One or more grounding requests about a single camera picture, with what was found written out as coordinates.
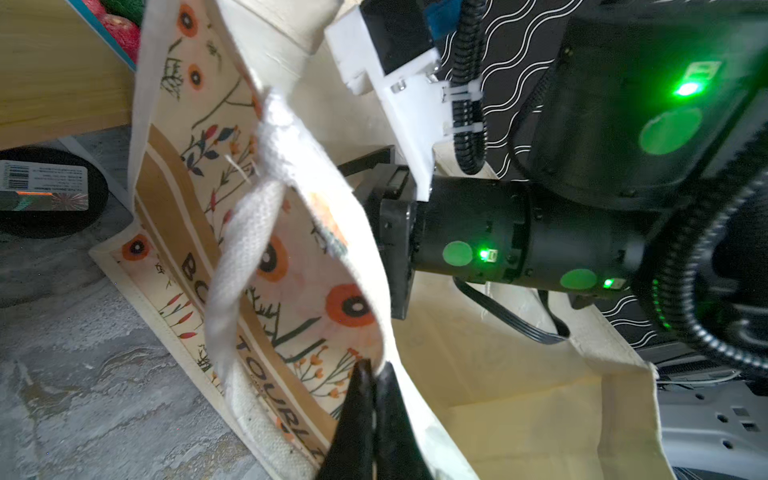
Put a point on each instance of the teal plastic fruit basket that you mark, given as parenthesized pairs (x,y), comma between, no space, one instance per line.
(117,22)

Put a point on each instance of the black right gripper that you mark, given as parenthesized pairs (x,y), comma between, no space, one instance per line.
(388,196)

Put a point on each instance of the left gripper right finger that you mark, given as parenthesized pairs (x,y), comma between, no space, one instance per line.
(397,455)

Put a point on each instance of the wooden two-tier shelf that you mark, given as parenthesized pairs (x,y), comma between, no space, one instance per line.
(58,76)

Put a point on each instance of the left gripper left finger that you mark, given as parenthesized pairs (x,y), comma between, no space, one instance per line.
(351,453)

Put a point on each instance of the cream canvas tote bag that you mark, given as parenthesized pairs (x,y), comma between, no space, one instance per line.
(253,262)

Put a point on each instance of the black tape roll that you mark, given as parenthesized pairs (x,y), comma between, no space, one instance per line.
(49,193)

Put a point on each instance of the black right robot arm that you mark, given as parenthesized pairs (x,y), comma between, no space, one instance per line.
(647,171)

